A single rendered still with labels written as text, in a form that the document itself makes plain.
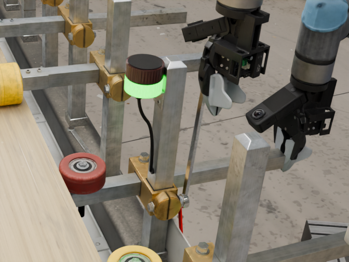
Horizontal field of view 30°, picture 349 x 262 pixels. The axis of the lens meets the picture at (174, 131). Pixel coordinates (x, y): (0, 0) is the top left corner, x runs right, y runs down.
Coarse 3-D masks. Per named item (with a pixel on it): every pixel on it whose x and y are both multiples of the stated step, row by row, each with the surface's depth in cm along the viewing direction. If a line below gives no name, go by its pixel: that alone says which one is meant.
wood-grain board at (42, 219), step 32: (0, 128) 119; (32, 128) 120; (0, 160) 111; (32, 160) 112; (0, 192) 103; (32, 192) 104; (64, 192) 105; (0, 224) 97; (32, 224) 98; (64, 224) 98; (0, 256) 91; (32, 256) 92; (64, 256) 93; (96, 256) 93
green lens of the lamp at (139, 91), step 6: (126, 78) 100; (126, 84) 101; (132, 84) 100; (138, 84) 99; (156, 84) 100; (162, 84) 102; (126, 90) 101; (132, 90) 100; (138, 90) 100; (144, 90) 100; (150, 90) 100; (156, 90) 101; (138, 96) 100; (144, 96) 100; (150, 96) 100; (156, 96) 101
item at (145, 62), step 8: (136, 56) 101; (144, 56) 102; (152, 56) 102; (136, 64) 99; (144, 64) 99; (152, 64) 100; (160, 64) 100; (160, 96) 104; (160, 104) 104; (144, 120) 106; (152, 136) 108; (152, 144) 109; (152, 152) 110; (152, 160) 110; (152, 168) 112
